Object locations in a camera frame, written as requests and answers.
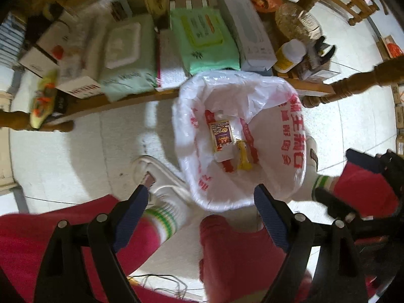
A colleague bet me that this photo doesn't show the pale green wipes pack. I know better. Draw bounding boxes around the pale green wipes pack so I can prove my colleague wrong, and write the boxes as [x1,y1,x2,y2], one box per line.
[98,14,157,102]

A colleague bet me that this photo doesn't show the green wet wipes pack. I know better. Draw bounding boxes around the green wet wipes pack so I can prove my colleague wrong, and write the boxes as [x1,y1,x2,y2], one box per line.
[170,7,240,76]

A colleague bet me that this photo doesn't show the white sneaker left foot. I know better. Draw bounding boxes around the white sneaker left foot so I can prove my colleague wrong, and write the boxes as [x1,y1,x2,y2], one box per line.
[132,155,192,205]

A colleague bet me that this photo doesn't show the white pill bottle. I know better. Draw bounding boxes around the white pill bottle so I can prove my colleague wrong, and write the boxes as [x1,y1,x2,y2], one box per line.
[273,39,307,73]

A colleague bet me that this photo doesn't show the small purple yellow box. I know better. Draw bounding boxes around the small purple yellow box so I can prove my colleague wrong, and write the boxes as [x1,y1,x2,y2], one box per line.
[209,120,234,153]

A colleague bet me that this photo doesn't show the long white box on shelf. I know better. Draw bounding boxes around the long white box on shelf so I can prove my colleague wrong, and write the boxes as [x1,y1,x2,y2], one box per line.
[217,0,277,72]

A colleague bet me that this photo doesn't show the white trash bag bin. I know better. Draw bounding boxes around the white trash bag bin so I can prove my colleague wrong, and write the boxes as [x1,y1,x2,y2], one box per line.
[172,70,307,212]

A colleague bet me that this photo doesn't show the yellow snack wrapper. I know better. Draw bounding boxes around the yellow snack wrapper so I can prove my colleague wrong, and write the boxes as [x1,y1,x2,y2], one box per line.
[236,140,253,171]

